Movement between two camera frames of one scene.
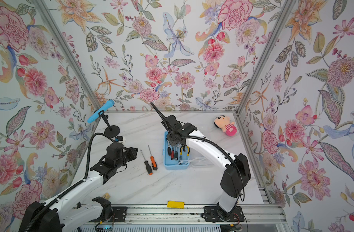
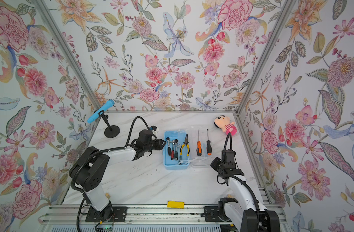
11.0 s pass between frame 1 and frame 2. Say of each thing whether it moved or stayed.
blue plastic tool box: stayed
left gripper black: moved
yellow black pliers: stayed
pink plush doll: stayed
